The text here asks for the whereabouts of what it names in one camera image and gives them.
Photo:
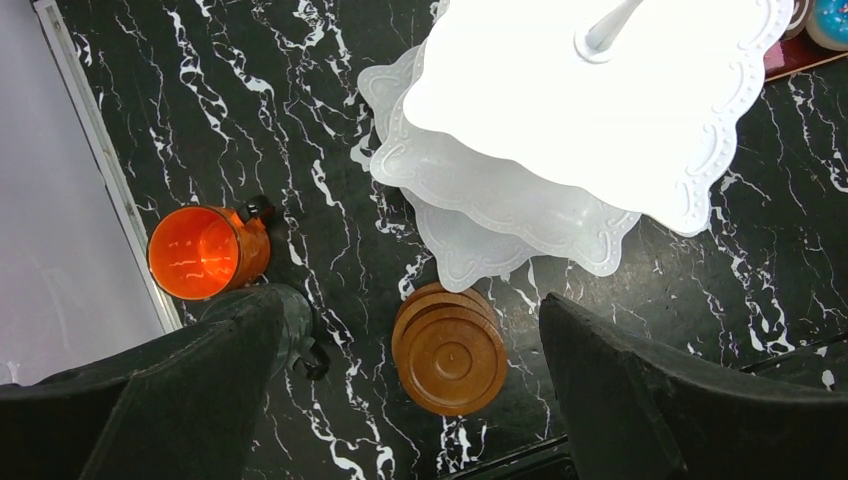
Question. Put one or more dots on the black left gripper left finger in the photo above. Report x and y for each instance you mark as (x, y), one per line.
(181, 406)

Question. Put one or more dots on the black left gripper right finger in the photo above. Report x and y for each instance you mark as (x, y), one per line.
(560, 324)

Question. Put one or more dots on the white three-tier cake stand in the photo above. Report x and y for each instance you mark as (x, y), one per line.
(528, 128)

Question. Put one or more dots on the chocolate swirl roll cake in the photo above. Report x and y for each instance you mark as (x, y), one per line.
(800, 14)

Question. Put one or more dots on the dark green cup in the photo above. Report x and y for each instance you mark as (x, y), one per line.
(298, 351)

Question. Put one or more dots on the orange plastic cup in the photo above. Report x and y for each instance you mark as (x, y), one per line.
(197, 252)

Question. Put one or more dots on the brown round wooden lid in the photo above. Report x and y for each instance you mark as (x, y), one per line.
(448, 350)

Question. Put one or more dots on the red dessert tray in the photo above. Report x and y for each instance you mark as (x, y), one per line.
(795, 55)

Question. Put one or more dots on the blue sprinkled donut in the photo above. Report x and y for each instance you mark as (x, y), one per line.
(827, 24)

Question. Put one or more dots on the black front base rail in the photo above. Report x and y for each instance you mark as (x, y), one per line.
(687, 418)

